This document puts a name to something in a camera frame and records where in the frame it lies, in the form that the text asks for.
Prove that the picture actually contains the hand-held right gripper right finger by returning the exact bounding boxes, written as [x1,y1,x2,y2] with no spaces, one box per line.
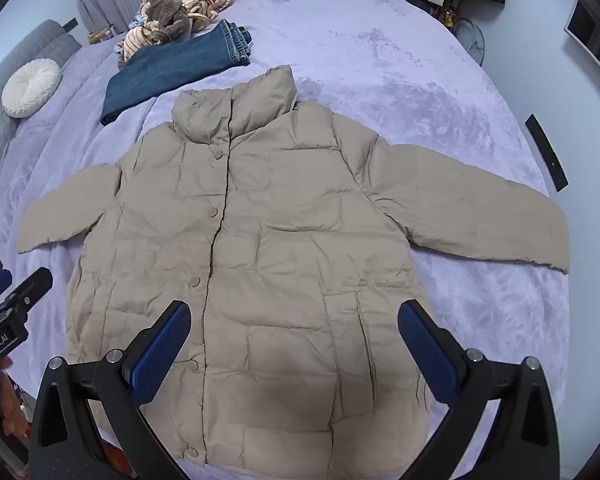
[397,299,561,480]

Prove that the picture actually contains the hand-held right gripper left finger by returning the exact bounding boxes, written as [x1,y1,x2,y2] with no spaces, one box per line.
[28,300,193,480]

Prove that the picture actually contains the person's left hand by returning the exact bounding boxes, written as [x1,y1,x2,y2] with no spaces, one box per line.
[0,359,32,440]

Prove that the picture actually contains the white round pillow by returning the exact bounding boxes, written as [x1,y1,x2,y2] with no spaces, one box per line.
[1,58,62,119]

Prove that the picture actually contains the grey quilted headboard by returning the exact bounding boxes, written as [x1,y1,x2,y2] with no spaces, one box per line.
[0,20,83,231]

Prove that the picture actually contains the blue jeans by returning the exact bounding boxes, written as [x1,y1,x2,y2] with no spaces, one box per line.
[100,19,254,126]

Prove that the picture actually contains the purple plush bed blanket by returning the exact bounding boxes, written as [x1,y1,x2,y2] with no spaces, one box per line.
[0,0,571,480]

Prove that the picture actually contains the colourful printed cloth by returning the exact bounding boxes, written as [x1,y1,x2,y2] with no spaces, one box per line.
[115,12,146,56]

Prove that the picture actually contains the standing fan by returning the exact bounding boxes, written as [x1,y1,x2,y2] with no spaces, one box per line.
[455,17,486,66]

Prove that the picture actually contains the striped brown plush blanket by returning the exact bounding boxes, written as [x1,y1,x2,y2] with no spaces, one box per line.
[117,0,246,68]

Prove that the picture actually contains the black wall strip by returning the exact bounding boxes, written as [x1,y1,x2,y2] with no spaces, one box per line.
[524,114,569,192]

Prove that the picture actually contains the wall-mounted monitor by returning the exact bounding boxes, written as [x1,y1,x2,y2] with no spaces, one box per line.
[564,0,600,121]

